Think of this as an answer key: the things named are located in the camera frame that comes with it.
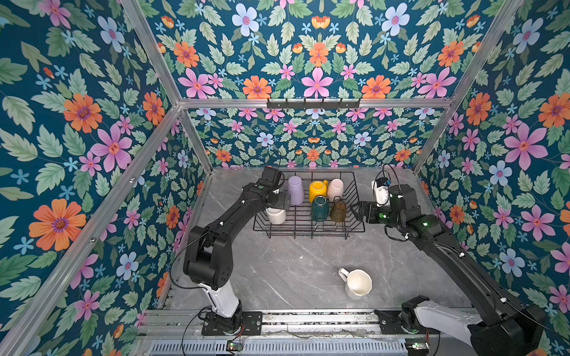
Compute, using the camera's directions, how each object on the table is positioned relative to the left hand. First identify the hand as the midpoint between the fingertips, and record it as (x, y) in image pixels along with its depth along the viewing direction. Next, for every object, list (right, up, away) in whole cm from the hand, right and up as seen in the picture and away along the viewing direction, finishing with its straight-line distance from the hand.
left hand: (280, 195), depth 89 cm
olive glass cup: (+24, -8, +5) cm, 26 cm away
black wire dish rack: (+7, -13, +9) cm, 18 cm away
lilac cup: (+6, +2, +7) cm, 10 cm away
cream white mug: (+29, -31, -11) cm, 44 cm away
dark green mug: (+16, -6, +1) cm, 17 cm away
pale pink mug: (+24, +2, +9) cm, 26 cm away
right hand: (+29, -3, -13) cm, 32 cm away
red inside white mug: (-2, -9, +3) cm, 10 cm away
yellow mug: (+16, +3, +7) cm, 17 cm away
